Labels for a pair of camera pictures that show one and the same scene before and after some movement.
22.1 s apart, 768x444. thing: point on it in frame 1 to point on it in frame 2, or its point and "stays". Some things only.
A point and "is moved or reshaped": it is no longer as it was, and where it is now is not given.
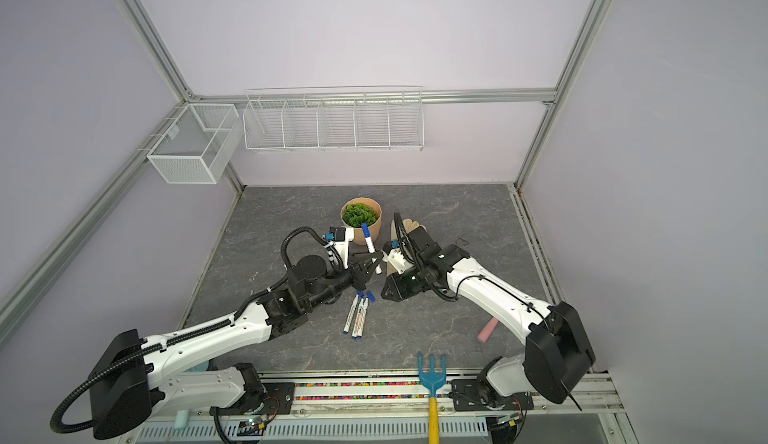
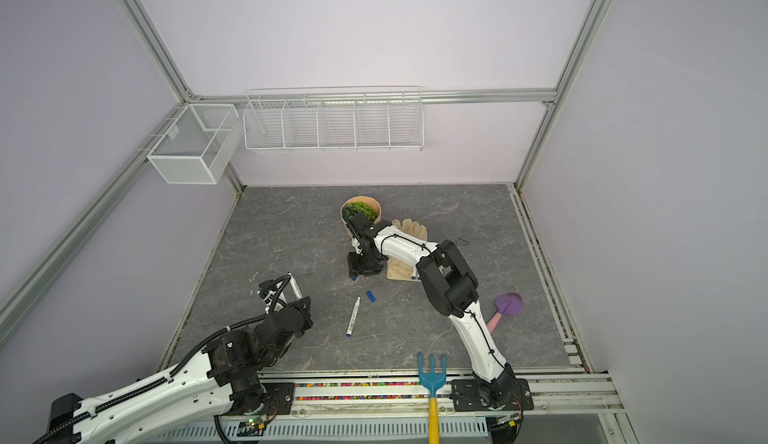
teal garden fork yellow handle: (433, 380) stays
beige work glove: (408, 225) stays
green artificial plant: (358, 213) stays
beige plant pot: (374, 228) stays
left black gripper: (358, 268) to (301, 305)
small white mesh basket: (191, 148) stays
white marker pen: (360, 319) is moved or reshaped
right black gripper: (397, 287) to (355, 267)
